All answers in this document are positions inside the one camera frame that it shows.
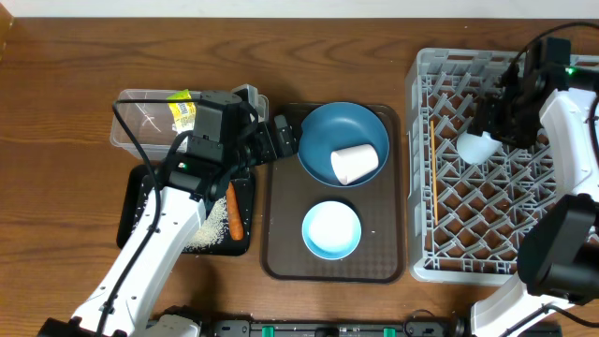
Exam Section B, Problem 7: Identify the yellow green snack wrapper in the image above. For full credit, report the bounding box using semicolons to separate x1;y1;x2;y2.
168;90;197;134

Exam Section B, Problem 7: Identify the light blue cup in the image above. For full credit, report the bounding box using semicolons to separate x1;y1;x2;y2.
457;131;502;165

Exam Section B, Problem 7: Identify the pink cup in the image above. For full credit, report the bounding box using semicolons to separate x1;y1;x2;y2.
330;144;379;185

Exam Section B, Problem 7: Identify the wooden chopstick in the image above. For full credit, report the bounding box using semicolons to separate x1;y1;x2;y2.
430;120;439;226

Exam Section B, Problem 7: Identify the orange carrot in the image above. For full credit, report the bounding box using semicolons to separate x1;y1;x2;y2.
226;183;245;241

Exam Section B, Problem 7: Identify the light blue rice bowl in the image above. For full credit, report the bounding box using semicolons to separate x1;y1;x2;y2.
301;200;362;260

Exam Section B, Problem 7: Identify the grey dishwasher rack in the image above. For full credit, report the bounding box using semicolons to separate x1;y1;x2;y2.
405;48;598;286

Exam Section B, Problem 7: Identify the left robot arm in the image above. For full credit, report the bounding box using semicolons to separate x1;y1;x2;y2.
38;91;298;336

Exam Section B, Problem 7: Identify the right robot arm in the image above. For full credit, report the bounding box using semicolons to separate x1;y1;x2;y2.
458;37;598;336

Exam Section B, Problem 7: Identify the dark blue plate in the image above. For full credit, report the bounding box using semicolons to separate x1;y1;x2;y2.
298;102;389;187

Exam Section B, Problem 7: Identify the brown serving tray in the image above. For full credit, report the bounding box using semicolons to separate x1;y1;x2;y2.
261;104;405;284

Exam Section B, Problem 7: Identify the clear plastic bin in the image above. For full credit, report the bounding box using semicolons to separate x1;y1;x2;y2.
110;84;269;161

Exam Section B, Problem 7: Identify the white rice pile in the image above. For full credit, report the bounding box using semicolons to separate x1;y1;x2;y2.
135;186;230;252

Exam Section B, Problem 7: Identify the black plastic tray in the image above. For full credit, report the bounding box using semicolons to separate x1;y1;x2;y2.
116;165;255;256

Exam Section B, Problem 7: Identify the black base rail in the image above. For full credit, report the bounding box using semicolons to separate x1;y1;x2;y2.
149;306;562;337

